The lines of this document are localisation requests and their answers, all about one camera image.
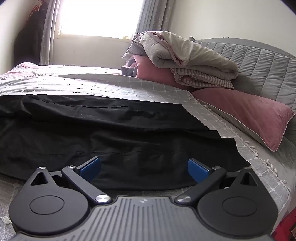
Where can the long pink pillow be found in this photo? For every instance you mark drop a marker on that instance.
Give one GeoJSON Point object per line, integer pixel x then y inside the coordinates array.
{"type": "Point", "coordinates": [242, 113]}

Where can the red object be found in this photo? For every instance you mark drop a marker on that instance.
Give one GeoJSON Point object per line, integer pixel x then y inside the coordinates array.
{"type": "Point", "coordinates": [289, 229]}

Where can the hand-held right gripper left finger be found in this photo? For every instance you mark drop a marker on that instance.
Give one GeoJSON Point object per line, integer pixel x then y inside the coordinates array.
{"type": "Point", "coordinates": [91, 168]}

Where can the grey quilted headboard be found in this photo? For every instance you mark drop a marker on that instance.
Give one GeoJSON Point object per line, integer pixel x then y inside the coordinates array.
{"type": "Point", "coordinates": [266, 64]}

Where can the grey checked bedspread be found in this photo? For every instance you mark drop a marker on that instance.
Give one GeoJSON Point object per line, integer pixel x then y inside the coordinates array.
{"type": "Point", "coordinates": [138, 85]}

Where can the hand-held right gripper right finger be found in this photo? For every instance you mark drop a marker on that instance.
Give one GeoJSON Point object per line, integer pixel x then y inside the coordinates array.
{"type": "Point", "coordinates": [196, 169]}

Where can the folded beige quilt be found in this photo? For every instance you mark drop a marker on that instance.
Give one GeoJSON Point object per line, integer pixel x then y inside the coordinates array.
{"type": "Point", "coordinates": [196, 55]}

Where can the pink striped blanket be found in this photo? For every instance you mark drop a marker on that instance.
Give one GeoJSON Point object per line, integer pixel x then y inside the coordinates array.
{"type": "Point", "coordinates": [203, 80]}

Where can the bright window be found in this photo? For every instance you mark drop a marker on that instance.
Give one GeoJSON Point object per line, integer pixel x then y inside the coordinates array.
{"type": "Point", "coordinates": [99, 18]}

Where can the black pants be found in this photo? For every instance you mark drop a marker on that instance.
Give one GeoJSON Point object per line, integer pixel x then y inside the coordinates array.
{"type": "Point", "coordinates": [115, 139]}

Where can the red patterned garment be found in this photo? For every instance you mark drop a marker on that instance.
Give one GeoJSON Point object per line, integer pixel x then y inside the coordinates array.
{"type": "Point", "coordinates": [39, 7]}

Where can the pink patterned bed sheet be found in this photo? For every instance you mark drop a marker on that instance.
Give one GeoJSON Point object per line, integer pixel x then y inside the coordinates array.
{"type": "Point", "coordinates": [23, 69]}

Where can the dark hanging clothes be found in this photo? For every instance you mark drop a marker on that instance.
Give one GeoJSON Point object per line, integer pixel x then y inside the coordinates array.
{"type": "Point", "coordinates": [27, 44]}

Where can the grey cloth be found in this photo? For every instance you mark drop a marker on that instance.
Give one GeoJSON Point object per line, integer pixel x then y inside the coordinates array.
{"type": "Point", "coordinates": [129, 68]}

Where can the grey patterned curtain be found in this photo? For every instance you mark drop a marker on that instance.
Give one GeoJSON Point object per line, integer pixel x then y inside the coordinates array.
{"type": "Point", "coordinates": [152, 16]}
{"type": "Point", "coordinates": [48, 34]}

